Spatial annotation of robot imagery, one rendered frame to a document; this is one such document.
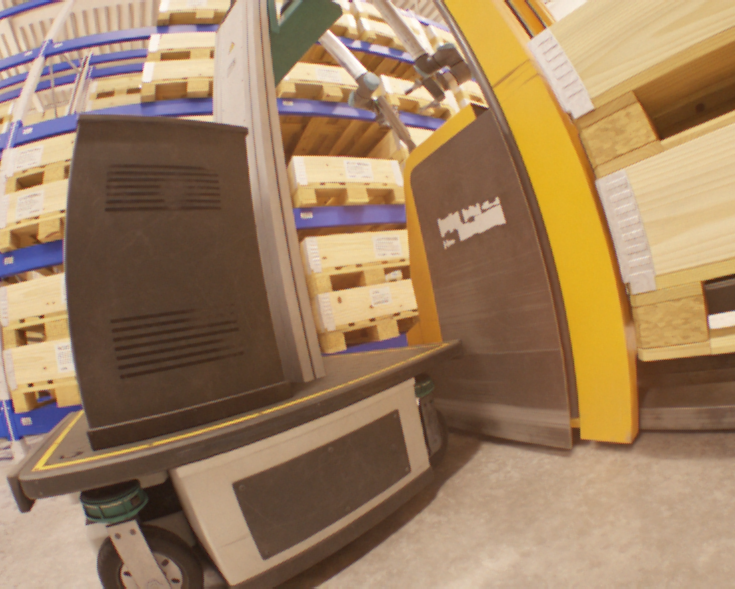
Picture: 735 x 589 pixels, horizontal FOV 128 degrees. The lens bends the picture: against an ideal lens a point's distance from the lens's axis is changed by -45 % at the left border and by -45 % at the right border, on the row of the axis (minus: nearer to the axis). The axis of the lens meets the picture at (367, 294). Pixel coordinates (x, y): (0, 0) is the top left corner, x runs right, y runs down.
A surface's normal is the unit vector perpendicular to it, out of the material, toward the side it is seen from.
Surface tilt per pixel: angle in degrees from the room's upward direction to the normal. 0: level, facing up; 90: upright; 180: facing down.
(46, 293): 90
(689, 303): 90
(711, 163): 90
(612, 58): 90
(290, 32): 180
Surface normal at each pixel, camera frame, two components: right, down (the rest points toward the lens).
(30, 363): 0.45, -0.16
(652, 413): -0.87, 0.15
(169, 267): 0.67, -0.20
